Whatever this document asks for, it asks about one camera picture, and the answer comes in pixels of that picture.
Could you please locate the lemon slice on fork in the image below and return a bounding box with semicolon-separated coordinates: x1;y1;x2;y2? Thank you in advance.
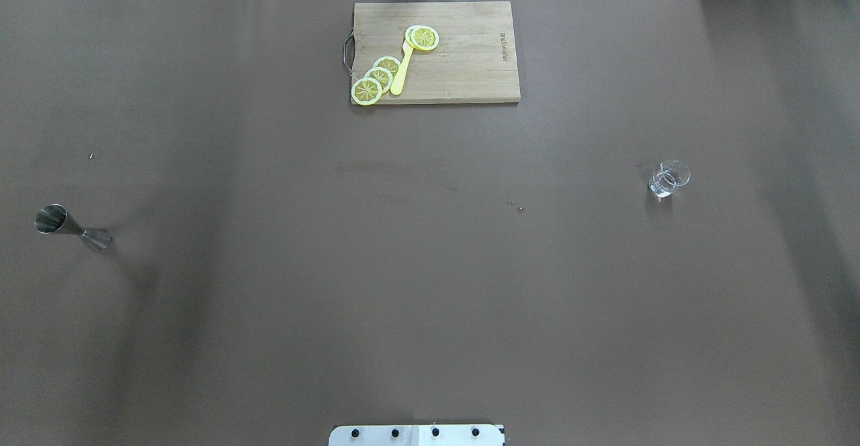
404;26;440;51

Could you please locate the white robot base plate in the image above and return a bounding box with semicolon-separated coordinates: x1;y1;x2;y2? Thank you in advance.
328;424;507;445

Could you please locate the middle lemon slice of row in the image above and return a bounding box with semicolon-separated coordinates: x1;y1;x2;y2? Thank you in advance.
364;66;395;94

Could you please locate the steel double jigger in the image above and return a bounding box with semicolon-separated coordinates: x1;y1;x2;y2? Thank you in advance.
34;204;114;251

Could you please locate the upper lemon slice of row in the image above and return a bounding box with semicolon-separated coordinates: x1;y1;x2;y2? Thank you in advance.
374;55;400;76

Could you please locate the wooden cutting board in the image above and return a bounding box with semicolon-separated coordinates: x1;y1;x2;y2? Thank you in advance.
352;1;520;105

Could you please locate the small glass measuring cup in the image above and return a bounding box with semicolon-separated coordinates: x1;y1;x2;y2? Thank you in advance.
648;159;691;198

